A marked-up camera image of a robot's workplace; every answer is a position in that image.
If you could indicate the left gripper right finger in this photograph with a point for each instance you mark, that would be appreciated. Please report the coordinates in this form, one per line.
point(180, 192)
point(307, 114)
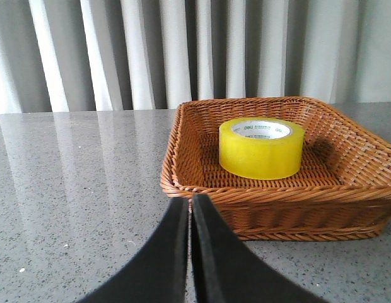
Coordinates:
point(225, 270)

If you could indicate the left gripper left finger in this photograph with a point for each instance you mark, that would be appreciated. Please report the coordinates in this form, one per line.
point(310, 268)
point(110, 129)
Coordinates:
point(157, 273)

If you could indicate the yellow packing tape roll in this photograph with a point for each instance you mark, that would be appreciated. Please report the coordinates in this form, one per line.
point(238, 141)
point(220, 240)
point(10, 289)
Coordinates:
point(261, 148)

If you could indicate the brown wicker basket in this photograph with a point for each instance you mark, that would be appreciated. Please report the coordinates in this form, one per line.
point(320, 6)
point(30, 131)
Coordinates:
point(342, 191)

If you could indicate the grey pleated curtain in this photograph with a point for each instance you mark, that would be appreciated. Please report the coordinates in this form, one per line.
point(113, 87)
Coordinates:
point(65, 56)

